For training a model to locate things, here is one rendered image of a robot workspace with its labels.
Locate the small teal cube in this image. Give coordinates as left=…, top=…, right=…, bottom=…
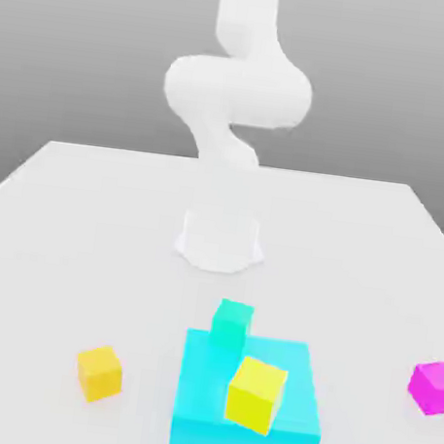
left=208, top=296, right=256, bottom=355

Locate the small lime yellow cube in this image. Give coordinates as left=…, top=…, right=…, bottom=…
left=222, top=354, right=290, bottom=438

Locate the small golden yellow cube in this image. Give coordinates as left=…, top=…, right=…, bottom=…
left=71, top=340, right=128, bottom=407

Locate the small magenta cube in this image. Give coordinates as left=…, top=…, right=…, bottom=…
left=403, top=357, right=444, bottom=420

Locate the large cyan box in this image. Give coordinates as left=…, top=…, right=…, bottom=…
left=168, top=325, right=334, bottom=444

